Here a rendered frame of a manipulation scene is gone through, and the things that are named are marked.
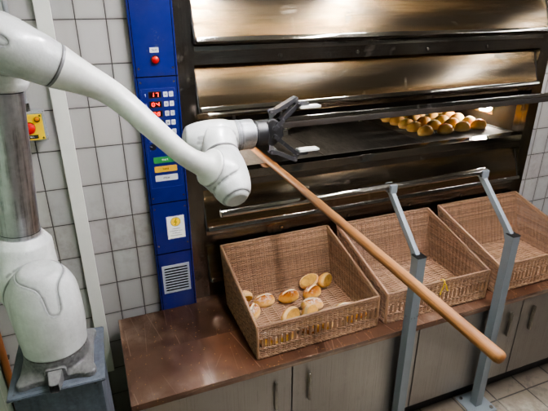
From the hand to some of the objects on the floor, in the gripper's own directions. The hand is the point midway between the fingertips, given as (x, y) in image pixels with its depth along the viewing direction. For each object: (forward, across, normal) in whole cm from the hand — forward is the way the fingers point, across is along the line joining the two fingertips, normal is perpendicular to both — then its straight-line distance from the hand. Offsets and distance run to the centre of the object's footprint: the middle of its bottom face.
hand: (315, 127), depth 147 cm
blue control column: (-41, +149, -148) cm, 214 cm away
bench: (+54, +149, -27) cm, 161 cm away
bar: (+36, +149, -6) cm, 154 cm away
